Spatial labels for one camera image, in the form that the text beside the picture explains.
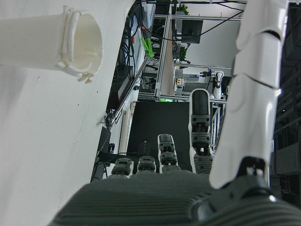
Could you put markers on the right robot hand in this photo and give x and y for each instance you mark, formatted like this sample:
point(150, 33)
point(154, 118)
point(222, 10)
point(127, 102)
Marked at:
point(254, 99)

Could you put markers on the white paper cup torn rim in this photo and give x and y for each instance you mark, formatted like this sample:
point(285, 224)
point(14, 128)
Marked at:
point(30, 42)

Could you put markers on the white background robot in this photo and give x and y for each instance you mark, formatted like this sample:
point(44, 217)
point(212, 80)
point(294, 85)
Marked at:
point(219, 81)

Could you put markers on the wall-mounted black monitor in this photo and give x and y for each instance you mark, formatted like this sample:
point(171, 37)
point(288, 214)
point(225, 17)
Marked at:
point(191, 31)

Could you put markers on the aluminium frame enclosure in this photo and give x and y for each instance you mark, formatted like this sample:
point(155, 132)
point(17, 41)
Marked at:
point(164, 54)

